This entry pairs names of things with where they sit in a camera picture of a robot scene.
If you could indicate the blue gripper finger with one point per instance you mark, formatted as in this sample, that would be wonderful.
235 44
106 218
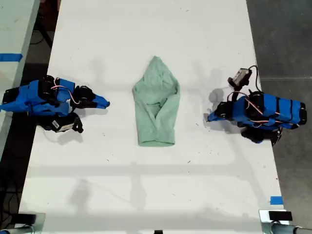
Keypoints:
101 100
217 118
215 112
93 105

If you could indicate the pale green T-shirt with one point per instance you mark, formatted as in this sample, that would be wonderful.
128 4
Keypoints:
156 109

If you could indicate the blue and black arm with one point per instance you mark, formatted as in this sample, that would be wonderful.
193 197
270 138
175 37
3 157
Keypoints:
29 97
280 109

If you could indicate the long blue tape strip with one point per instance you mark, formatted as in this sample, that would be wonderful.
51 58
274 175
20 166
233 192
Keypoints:
11 57

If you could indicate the white side table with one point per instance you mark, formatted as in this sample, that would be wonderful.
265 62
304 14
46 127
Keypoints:
12 29

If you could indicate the small blue tape piece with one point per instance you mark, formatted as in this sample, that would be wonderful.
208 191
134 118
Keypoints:
276 200

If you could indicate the metal table clamp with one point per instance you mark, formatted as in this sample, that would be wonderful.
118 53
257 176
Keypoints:
275 223
26 220

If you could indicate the short black camera stalk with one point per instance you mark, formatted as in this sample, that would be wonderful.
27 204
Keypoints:
78 124
237 90

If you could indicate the black camera box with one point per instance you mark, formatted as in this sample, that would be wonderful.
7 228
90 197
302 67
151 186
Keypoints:
240 76
62 124

